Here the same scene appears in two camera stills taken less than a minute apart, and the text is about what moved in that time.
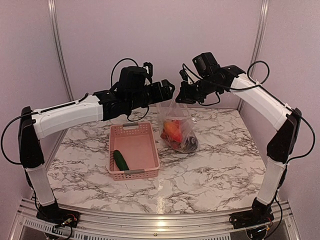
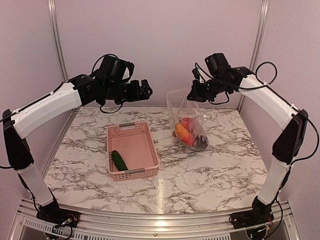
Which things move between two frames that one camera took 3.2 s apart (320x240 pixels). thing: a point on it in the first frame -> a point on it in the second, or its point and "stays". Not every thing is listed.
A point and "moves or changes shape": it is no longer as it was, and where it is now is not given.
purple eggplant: [190, 144] -> [201, 142]
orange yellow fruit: [173, 131] -> [184, 134]
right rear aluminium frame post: [259, 36] stays
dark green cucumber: [120, 161] stays
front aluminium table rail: [97, 226] stays
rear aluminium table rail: [194, 107] stays
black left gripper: [168, 94] -> [136, 94]
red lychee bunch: [172, 133] -> [190, 142]
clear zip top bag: [178, 131] moves or changes shape
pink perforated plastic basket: [133, 152] stays
